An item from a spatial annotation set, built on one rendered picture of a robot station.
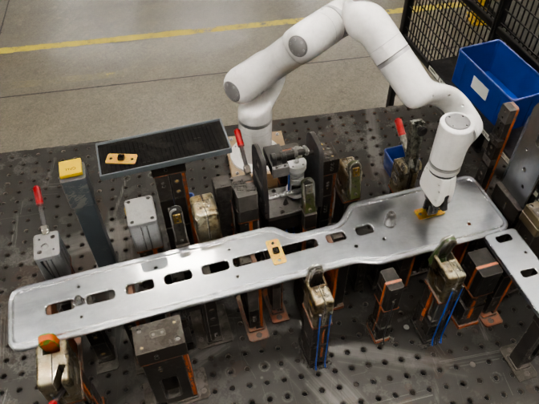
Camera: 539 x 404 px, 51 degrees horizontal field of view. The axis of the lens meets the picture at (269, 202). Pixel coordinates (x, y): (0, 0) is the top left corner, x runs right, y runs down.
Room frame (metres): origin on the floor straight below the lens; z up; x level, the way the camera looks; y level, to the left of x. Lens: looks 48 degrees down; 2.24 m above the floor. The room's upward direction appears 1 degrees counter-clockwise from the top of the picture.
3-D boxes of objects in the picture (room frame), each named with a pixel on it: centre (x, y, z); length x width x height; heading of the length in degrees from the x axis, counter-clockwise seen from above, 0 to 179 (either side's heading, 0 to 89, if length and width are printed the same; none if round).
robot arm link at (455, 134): (1.05, -0.47, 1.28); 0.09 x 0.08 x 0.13; 137
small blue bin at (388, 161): (1.51, -0.50, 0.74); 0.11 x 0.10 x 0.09; 106
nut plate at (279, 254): (0.92, -0.02, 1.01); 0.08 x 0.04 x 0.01; 16
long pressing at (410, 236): (0.90, 0.00, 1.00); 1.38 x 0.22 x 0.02; 106
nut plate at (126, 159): (1.13, 0.41, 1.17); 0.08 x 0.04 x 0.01; 86
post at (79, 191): (1.10, 0.55, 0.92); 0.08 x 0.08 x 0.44; 16
